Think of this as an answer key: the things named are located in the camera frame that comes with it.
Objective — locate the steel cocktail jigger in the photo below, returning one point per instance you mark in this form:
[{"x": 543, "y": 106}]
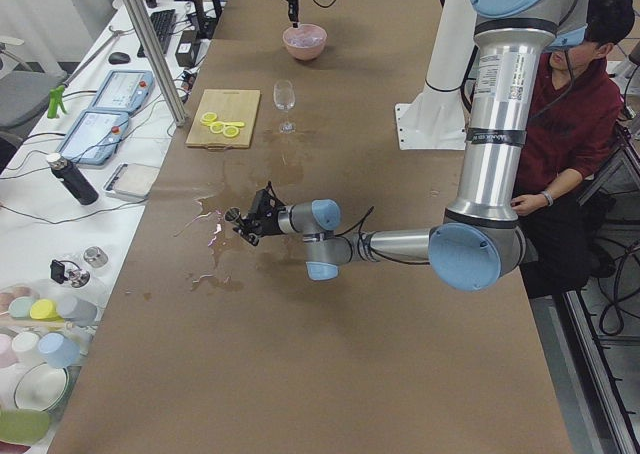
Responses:
[{"x": 234, "y": 216}]

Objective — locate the pink bowl of ice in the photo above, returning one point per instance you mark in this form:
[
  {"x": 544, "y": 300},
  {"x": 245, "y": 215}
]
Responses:
[{"x": 305, "y": 42}]

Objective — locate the clear wine glass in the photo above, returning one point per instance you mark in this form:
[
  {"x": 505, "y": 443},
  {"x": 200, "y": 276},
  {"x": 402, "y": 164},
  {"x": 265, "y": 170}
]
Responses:
[{"x": 284, "y": 99}]

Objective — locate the yellow lemon slice near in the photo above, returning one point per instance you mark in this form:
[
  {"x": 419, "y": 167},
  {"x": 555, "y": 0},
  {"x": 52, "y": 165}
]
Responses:
[{"x": 230, "y": 131}]

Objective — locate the yellow lemon slice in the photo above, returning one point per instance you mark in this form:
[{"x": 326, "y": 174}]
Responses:
[
  {"x": 230, "y": 131},
  {"x": 217, "y": 127},
  {"x": 208, "y": 118}
]

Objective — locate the yellow lemon slice middle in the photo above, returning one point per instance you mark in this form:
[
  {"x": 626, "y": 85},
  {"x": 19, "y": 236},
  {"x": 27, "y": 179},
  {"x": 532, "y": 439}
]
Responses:
[{"x": 217, "y": 127}]

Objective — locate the black power adapter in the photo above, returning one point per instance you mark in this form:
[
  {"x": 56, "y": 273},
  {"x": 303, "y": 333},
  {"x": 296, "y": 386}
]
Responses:
[{"x": 188, "y": 48}]

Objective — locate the bamboo cutting board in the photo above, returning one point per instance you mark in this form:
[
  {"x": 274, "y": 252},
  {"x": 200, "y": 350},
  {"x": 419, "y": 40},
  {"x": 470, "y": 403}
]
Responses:
[{"x": 229, "y": 105}]

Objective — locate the yellow lemon slice far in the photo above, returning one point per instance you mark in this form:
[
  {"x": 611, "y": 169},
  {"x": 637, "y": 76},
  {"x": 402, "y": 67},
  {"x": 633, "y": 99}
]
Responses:
[{"x": 208, "y": 118}]

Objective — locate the white kitchen scale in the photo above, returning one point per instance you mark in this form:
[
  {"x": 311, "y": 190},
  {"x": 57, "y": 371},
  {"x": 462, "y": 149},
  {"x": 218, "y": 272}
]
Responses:
[{"x": 131, "y": 181}]

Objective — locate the black keyboard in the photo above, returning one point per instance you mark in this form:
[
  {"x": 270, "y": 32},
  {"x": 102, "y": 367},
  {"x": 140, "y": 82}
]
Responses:
[{"x": 163, "y": 23}]

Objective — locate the small steel cup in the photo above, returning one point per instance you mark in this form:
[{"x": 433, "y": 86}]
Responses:
[{"x": 96, "y": 257}]

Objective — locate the black computer mouse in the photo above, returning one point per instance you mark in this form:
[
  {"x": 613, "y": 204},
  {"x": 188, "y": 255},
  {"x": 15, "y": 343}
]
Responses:
[{"x": 119, "y": 58}]

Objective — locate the lower blue teach pendant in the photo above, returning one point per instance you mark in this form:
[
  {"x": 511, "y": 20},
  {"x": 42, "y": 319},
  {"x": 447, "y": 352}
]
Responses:
[{"x": 94, "y": 137}]

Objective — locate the blue teach pendant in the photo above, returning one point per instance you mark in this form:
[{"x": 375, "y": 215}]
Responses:
[
  {"x": 123, "y": 90},
  {"x": 94, "y": 137}
]

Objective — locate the upper blue teach pendant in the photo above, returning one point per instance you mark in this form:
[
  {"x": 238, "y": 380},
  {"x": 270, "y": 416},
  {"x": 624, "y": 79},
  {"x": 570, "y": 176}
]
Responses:
[{"x": 123, "y": 90}]

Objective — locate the black water bottle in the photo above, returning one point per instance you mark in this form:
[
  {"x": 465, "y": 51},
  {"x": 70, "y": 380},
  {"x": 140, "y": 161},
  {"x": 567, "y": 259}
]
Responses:
[{"x": 72, "y": 178}]

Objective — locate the grey cup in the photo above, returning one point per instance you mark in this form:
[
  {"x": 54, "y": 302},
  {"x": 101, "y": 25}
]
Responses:
[{"x": 77, "y": 310}]

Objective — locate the yellow cup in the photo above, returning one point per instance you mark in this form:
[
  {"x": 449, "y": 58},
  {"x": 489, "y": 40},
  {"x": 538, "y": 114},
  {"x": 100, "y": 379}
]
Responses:
[{"x": 44, "y": 310}]

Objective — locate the light blue cup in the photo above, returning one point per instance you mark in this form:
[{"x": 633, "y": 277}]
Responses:
[{"x": 58, "y": 351}]

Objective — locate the green toy figure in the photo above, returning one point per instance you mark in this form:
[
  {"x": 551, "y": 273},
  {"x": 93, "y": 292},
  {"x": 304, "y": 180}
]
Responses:
[{"x": 56, "y": 104}]

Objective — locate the mint green cup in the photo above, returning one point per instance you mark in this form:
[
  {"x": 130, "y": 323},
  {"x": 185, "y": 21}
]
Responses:
[{"x": 20, "y": 307}]

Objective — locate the white cup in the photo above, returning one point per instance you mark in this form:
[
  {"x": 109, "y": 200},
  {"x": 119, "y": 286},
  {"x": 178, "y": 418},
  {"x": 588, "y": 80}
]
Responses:
[{"x": 25, "y": 346}]

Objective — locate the white bowl green rim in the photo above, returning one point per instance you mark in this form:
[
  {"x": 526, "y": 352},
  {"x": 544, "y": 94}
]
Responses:
[{"x": 41, "y": 388}]

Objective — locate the person in red hoodie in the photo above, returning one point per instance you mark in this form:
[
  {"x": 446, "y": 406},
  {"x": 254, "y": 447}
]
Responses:
[{"x": 574, "y": 107}]

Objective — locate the green plate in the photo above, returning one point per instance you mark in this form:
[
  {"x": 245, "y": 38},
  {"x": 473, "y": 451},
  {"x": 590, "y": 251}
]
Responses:
[{"x": 24, "y": 426}]

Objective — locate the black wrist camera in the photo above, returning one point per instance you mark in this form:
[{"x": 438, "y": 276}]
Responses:
[{"x": 265, "y": 203}]

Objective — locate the aluminium frame post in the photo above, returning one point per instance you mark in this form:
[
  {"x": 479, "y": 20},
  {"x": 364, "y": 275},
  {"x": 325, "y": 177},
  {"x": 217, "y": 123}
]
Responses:
[{"x": 144, "y": 30}]

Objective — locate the white camera post base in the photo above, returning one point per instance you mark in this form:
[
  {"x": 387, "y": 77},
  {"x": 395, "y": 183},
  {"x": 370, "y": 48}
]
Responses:
[{"x": 436, "y": 117}]

